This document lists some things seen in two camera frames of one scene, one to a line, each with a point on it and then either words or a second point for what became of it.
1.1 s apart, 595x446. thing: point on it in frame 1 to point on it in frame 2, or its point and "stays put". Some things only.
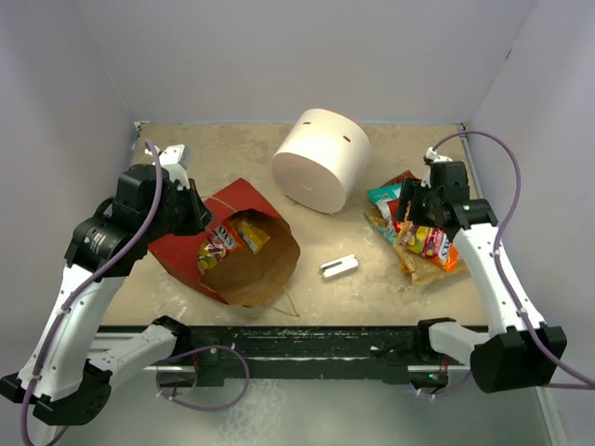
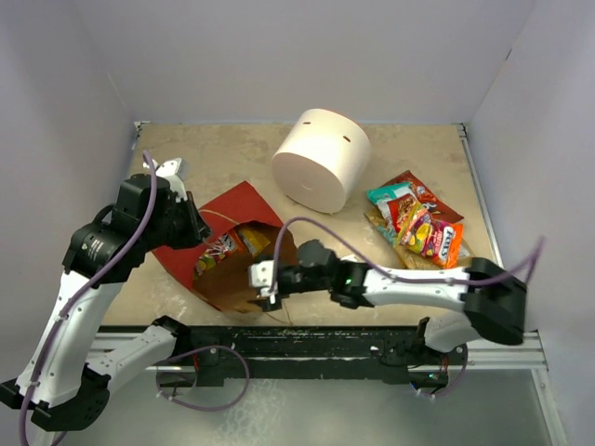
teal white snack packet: [380, 196] stays put
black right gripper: [407, 189] to [279, 297]
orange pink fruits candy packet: [437, 245] stays put
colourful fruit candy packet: [412, 236] stays put
